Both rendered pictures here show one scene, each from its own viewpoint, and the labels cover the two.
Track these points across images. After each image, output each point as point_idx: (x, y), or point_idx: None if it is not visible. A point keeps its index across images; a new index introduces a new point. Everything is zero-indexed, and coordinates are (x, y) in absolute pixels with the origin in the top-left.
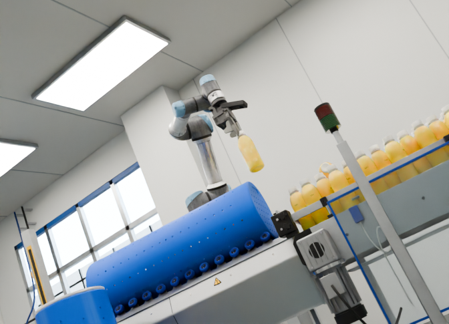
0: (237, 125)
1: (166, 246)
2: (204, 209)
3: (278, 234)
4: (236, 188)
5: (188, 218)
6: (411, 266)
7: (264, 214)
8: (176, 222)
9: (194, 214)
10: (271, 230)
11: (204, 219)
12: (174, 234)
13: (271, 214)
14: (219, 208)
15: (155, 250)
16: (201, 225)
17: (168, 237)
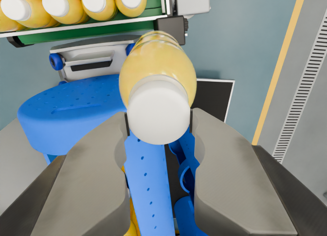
0: (123, 175)
1: (172, 217)
2: (155, 189)
3: (78, 80)
4: (130, 136)
5: (161, 212)
6: None
7: (108, 84)
8: (160, 232)
9: (158, 203)
10: (111, 76)
11: (165, 174)
12: (170, 217)
13: (40, 96)
14: (160, 153)
15: (174, 230)
16: (167, 175)
17: (171, 224)
